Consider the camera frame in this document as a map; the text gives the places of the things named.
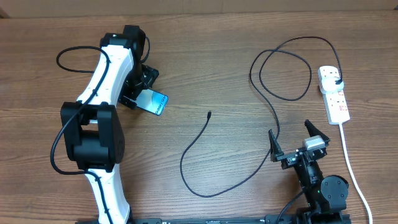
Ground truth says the Samsung Galaxy smartphone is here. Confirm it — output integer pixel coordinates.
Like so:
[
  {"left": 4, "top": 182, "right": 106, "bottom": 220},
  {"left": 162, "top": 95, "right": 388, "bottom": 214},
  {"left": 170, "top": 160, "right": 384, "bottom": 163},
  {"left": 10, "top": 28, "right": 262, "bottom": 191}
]
[{"left": 135, "top": 89, "right": 169, "bottom": 116}]

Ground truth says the white power strip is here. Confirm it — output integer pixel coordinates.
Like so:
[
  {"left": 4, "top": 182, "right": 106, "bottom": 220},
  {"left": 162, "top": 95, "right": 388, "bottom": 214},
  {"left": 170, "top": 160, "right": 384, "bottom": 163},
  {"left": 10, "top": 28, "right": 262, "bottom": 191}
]
[{"left": 317, "top": 65, "right": 350, "bottom": 125}]

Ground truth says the white power strip cord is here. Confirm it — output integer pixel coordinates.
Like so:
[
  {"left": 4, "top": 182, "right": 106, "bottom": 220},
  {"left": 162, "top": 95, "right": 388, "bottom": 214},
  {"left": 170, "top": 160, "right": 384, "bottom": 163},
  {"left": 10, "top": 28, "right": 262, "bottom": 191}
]
[{"left": 338, "top": 123, "right": 374, "bottom": 224}]

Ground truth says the white charger plug adapter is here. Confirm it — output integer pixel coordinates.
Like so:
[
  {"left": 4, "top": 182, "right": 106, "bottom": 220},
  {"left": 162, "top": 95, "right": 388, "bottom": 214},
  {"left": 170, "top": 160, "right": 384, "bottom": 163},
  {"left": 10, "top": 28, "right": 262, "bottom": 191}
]
[{"left": 320, "top": 77, "right": 345, "bottom": 94}]

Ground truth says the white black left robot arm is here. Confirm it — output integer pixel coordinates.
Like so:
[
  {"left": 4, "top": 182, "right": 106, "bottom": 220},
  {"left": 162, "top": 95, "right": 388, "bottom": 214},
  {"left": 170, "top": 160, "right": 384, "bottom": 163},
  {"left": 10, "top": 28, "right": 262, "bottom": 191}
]
[{"left": 50, "top": 25, "right": 159, "bottom": 223}]

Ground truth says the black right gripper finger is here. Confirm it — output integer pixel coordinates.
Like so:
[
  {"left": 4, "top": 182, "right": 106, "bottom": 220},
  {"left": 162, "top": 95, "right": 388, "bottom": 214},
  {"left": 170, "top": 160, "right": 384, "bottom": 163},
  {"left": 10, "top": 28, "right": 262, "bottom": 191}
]
[
  {"left": 304, "top": 119, "right": 330, "bottom": 146},
  {"left": 268, "top": 129, "right": 284, "bottom": 162}
]

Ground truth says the black USB charging cable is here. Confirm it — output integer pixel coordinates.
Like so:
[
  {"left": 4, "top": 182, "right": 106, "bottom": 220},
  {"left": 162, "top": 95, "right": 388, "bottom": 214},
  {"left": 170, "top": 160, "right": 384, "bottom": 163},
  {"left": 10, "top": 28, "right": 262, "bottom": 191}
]
[{"left": 180, "top": 36, "right": 345, "bottom": 198}]

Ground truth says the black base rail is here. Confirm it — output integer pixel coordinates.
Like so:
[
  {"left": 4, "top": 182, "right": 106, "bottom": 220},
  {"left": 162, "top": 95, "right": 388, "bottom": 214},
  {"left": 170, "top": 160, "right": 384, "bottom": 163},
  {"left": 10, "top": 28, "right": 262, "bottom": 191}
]
[{"left": 74, "top": 214, "right": 352, "bottom": 224}]

